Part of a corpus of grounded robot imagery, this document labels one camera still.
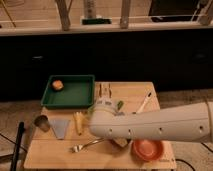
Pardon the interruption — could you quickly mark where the wooden toast rack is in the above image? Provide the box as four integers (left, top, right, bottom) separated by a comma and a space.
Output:
98, 82, 112, 98

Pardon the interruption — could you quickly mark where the green white brush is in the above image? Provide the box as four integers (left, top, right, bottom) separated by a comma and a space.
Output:
81, 0, 113, 26

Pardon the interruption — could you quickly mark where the green plastic tray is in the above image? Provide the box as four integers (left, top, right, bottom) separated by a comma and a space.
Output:
41, 75, 95, 109

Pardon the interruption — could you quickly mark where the white handled brush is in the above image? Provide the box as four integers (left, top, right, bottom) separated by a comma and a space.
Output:
133, 92, 152, 114

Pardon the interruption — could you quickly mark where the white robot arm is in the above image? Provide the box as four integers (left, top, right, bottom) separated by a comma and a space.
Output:
89, 98, 213, 143

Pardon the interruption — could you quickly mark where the orange bread roll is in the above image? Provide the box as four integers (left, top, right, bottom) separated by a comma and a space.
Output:
52, 80, 64, 91

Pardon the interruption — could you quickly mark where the small metal cup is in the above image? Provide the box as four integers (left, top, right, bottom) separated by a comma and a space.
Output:
34, 115, 50, 132

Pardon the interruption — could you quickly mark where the green pepper toy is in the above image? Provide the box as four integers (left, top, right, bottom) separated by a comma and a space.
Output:
117, 100, 124, 110

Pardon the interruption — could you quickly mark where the black floor cable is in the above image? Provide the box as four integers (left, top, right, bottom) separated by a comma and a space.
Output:
174, 142, 213, 171

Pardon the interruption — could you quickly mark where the blue grey cloth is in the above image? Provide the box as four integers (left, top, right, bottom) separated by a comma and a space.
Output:
50, 119, 69, 140

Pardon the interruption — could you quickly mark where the silver metal fork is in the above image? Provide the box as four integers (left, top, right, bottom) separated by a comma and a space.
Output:
70, 138, 105, 153

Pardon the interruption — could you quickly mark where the black pole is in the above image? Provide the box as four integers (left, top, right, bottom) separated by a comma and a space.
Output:
10, 122, 25, 171

